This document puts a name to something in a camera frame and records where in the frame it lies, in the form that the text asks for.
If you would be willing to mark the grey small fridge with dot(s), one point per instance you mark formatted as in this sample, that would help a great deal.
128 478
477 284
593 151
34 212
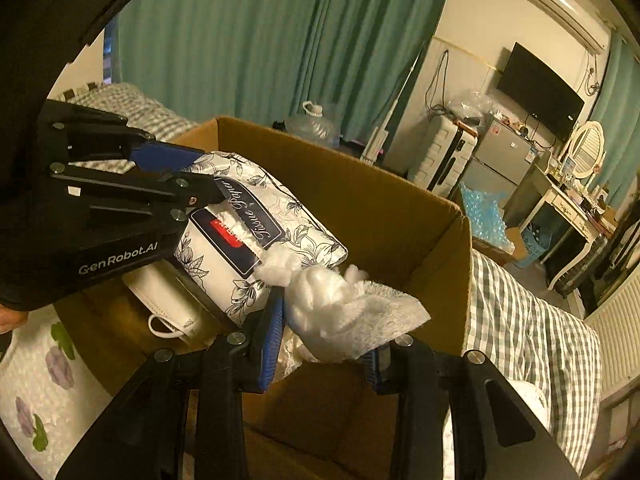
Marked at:
500 160

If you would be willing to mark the white oval mirror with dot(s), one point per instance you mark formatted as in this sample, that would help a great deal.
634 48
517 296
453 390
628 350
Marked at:
589 150

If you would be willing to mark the clear water jug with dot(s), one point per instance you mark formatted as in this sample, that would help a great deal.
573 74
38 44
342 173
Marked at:
315 127

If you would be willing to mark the cream tissue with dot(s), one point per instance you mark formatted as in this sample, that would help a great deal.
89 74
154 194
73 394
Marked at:
292 357

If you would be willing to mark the white ribbed suitcase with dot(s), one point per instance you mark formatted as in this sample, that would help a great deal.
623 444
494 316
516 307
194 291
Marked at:
440 155

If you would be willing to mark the white folded cloth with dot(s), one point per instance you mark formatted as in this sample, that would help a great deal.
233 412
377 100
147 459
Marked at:
530 402

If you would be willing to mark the dark hanging clothes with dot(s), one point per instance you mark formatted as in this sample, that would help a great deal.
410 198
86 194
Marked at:
617 255

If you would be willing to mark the person's left hand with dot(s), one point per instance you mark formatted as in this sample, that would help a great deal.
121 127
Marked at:
7 321

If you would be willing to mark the black wall television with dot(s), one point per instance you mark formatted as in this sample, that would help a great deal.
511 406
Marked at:
542 92

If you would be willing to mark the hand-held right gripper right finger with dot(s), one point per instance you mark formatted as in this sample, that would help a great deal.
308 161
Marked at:
374 367

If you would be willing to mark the white stick vacuum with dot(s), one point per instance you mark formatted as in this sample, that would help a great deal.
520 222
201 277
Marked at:
387 127

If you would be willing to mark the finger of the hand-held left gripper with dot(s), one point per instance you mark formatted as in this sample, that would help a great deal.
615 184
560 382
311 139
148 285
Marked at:
150 185
165 152

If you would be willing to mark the white air conditioner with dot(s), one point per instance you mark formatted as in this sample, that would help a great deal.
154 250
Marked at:
560 0

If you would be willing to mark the floral quilted mat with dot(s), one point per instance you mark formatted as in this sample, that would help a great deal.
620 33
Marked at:
30 390

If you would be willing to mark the blue laundry basket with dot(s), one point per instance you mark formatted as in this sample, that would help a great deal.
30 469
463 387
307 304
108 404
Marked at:
536 245

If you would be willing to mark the white dressing table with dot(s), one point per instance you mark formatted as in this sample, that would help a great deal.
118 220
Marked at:
575 215

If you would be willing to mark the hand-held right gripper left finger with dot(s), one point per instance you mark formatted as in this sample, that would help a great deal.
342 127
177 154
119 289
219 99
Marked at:
271 345

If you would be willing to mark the wide green curtain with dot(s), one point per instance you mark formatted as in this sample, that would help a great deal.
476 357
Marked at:
250 35

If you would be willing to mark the clear plastic bag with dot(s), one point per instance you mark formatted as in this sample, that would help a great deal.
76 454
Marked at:
472 107

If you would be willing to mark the small brown cardboard box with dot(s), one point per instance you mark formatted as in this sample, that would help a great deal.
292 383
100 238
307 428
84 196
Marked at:
517 242

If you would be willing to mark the floral printed tissue pack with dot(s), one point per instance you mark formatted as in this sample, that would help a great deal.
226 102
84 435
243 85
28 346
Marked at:
300 230

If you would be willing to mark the white fluffy cloth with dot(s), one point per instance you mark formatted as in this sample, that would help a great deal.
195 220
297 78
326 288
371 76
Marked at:
340 310

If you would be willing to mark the narrow green curtain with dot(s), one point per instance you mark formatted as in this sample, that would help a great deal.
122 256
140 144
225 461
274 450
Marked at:
617 80

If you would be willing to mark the white face mask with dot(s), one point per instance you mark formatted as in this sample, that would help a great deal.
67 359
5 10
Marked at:
165 290

